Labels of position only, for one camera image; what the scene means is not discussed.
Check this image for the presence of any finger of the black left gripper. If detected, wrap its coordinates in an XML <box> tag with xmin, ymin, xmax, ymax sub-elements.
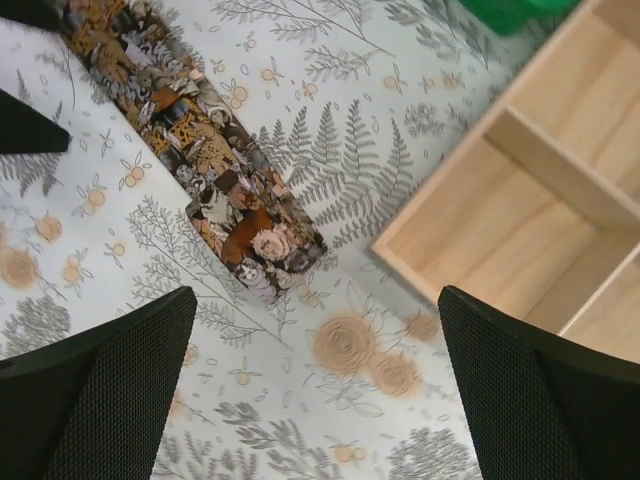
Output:
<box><xmin>0</xmin><ymin>0</ymin><xmax>69</xmax><ymax>33</ymax></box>
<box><xmin>0</xmin><ymin>90</ymin><xmax>70</xmax><ymax>154</ymax></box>

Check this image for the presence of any wooden compartment organizer box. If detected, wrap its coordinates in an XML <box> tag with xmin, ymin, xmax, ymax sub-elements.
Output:
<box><xmin>373</xmin><ymin>0</ymin><xmax>639</xmax><ymax>362</ymax></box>

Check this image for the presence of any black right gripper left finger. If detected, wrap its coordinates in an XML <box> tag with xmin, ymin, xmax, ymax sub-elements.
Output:
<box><xmin>1</xmin><ymin>286</ymin><xmax>197</xmax><ymax>479</ymax></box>

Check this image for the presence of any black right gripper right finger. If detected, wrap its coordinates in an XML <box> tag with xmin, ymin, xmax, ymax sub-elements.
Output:
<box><xmin>438</xmin><ymin>286</ymin><xmax>639</xmax><ymax>479</ymax></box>

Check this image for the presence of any brown cat print tie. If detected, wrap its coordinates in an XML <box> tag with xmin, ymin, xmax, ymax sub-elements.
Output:
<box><xmin>54</xmin><ymin>1</ymin><xmax>326</xmax><ymax>304</ymax></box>

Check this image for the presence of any floral print table mat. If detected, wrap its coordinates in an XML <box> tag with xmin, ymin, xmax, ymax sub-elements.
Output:
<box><xmin>0</xmin><ymin>0</ymin><xmax>576</xmax><ymax>480</ymax></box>

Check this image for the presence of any green plastic tray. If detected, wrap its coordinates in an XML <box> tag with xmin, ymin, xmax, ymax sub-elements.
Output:
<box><xmin>459</xmin><ymin>0</ymin><xmax>578</xmax><ymax>36</ymax></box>

